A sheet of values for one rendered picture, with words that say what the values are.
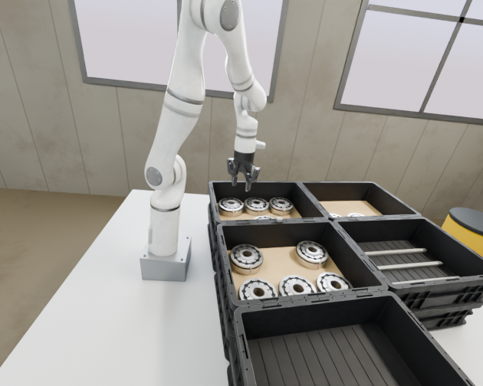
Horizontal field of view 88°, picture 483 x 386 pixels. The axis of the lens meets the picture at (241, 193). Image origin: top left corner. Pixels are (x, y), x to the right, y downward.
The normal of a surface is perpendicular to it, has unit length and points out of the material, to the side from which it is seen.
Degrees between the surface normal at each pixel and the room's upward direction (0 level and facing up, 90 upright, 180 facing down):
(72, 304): 0
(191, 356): 0
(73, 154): 90
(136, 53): 90
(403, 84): 90
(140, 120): 90
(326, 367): 0
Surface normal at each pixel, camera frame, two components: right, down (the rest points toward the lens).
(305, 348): 0.11, -0.87
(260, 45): 0.04, 0.48
